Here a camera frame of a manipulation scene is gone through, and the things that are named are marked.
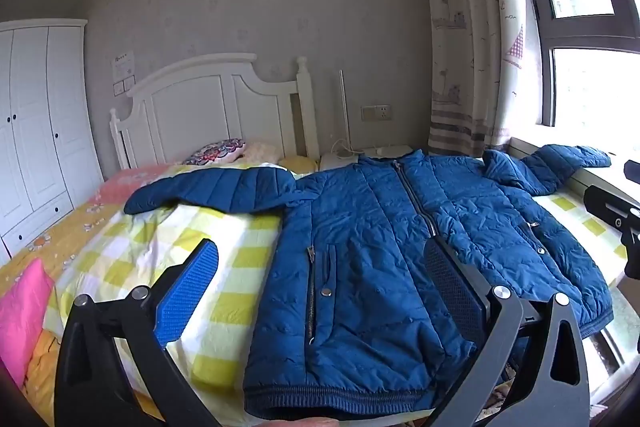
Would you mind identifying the pale pink fluffy pillow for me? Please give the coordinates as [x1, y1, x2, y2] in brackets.
[242, 142, 283, 168]

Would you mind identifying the pink cloth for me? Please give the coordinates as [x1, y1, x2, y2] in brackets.
[0, 258, 55, 390]

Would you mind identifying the wall socket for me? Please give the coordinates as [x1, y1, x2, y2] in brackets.
[361, 104, 393, 122]

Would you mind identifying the white nightstand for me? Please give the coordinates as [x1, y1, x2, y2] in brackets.
[319, 145, 416, 172]

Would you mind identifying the blue quilted jacket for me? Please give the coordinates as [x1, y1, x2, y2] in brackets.
[123, 144, 615, 422]

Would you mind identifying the yellow white checked blanket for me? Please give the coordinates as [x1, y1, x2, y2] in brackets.
[42, 162, 631, 427]

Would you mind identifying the orange floral bed sheet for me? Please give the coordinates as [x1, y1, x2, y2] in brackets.
[0, 164, 173, 427]

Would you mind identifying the patterned colourful pillow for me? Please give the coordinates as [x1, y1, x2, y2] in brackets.
[182, 138, 247, 166]

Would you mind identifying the yellow pillow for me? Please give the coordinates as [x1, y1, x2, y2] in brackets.
[277, 155, 321, 180]

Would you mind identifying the white wardrobe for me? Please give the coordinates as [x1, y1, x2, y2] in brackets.
[0, 19, 106, 265]

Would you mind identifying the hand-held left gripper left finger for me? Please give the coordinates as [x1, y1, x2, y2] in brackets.
[54, 238, 221, 427]

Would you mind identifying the printed beige curtain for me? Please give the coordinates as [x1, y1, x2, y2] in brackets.
[414, 0, 543, 158]

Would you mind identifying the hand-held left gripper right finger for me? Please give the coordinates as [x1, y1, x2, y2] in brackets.
[424, 237, 592, 427]

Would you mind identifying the white bed headboard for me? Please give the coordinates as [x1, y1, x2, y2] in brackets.
[109, 53, 321, 170]

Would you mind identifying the white paper notice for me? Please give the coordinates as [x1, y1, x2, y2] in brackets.
[111, 51, 136, 80]

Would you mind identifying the person's left hand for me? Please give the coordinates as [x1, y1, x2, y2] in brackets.
[274, 416, 346, 427]

